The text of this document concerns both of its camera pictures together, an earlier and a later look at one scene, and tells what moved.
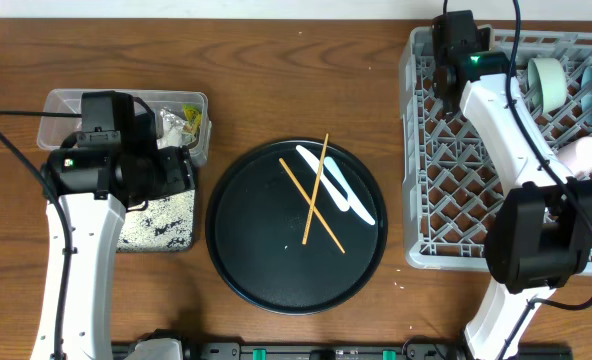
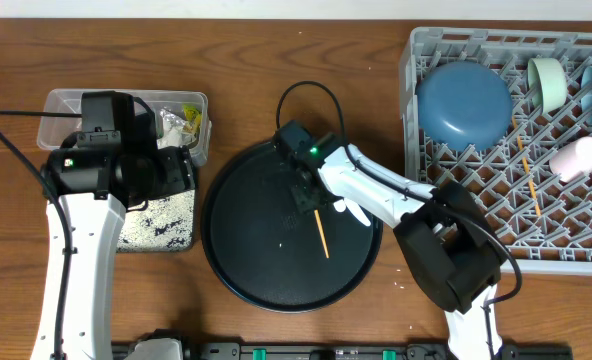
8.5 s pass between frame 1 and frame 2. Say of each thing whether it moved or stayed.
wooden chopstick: moved
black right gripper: moved
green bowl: stayed
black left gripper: stayed
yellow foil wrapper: stayed
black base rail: stayed
